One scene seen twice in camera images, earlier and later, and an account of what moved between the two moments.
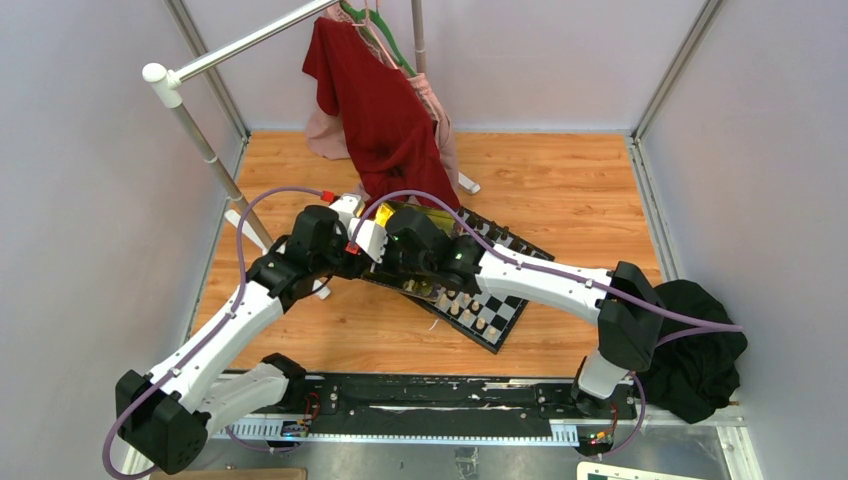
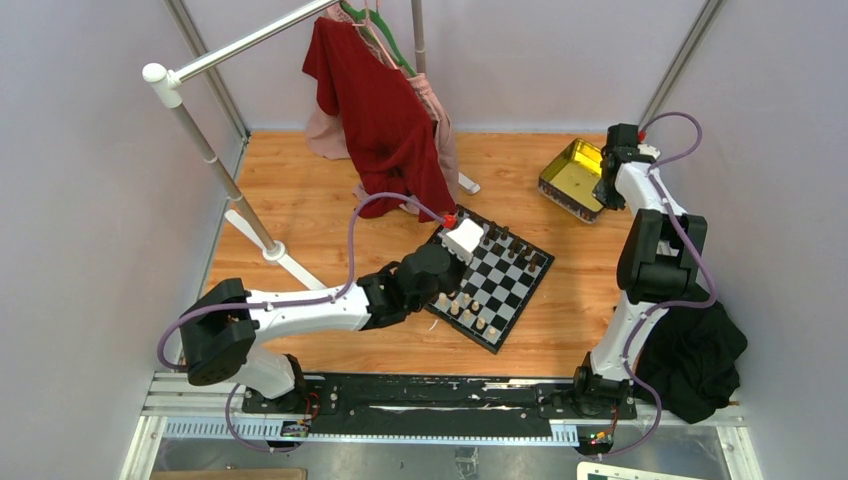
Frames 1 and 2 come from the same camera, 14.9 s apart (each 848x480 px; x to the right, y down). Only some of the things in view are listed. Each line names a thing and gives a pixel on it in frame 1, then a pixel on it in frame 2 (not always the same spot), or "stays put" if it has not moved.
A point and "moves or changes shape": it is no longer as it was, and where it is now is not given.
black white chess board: x=482 y=317 stays put
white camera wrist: x=370 y=237 to x=648 y=150
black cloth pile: x=695 y=373 stays put
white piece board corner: x=491 y=334 stays put
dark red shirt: x=388 y=127 stays put
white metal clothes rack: x=168 y=83 stays put
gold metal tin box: x=385 y=215 moves or changes shape
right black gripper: x=386 y=260 to x=606 y=198
